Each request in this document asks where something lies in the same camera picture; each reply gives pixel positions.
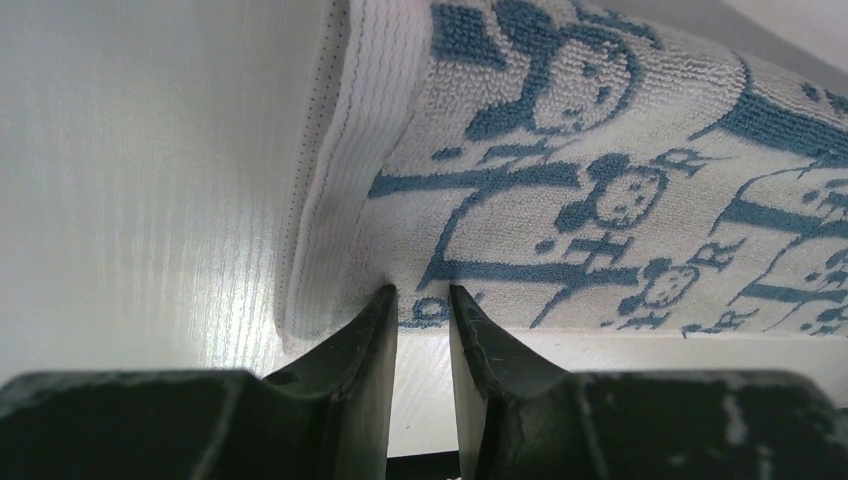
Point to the white blue patterned towel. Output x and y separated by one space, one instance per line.
573 168

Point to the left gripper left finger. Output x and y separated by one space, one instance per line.
334 402

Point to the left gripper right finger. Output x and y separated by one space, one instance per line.
515 410

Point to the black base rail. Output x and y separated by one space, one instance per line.
430 466

